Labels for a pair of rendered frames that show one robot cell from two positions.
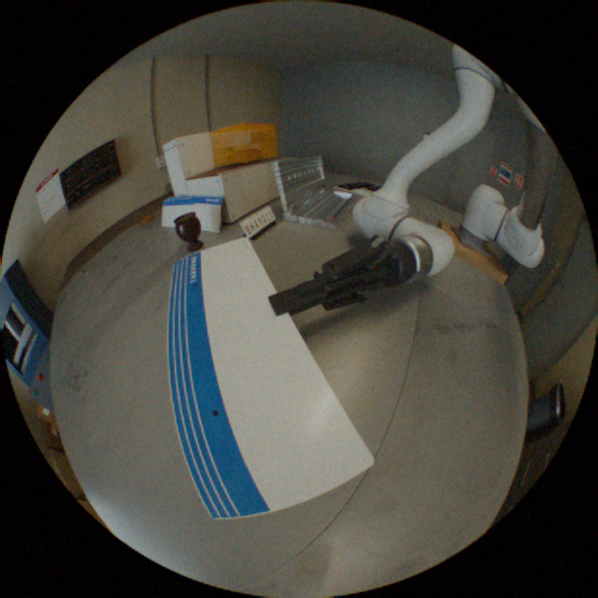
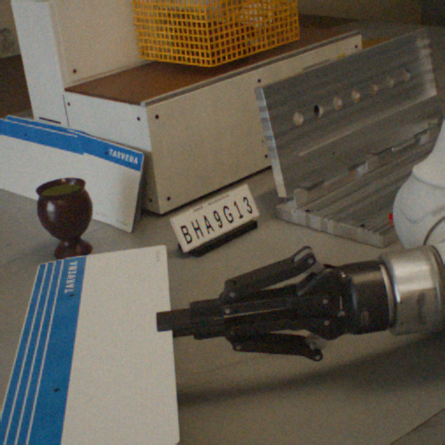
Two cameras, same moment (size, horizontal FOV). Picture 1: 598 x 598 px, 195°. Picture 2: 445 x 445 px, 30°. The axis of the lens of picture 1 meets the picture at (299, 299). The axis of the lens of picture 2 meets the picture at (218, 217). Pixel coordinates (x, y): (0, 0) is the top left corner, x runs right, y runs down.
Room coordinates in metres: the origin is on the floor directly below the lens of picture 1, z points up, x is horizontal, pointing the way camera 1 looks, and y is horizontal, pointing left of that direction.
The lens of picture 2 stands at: (-0.54, -0.34, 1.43)
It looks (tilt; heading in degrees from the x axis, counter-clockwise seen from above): 23 degrees down; 24
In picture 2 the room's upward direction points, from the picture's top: 7 degrees counter-clockwise
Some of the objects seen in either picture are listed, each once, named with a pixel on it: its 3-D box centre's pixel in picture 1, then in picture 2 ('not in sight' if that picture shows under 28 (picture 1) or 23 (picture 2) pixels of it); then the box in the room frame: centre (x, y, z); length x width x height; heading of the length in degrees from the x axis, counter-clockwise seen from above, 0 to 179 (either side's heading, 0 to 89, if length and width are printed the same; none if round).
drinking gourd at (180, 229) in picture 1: (189, 232); (67, 220); (0.46, 0.34, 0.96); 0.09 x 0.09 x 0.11
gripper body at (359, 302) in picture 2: (382, 268); (338, 300); (0.22, -0.14, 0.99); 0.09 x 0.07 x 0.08; 116
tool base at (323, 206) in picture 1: (326, 203); (411, 176); (0.78, -0.12, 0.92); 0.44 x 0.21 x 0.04; 155
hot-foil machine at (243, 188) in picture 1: (247, 162); (226, 46); (1.02, 0.28, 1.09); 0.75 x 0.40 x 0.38; 155
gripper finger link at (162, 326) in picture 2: (297, 297); (190, 317); (0.15, 0.00, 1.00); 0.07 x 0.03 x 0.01; 116
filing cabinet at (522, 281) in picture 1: (525, 267); not in sight; (1.04, -3.27, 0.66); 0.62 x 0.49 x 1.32; 58
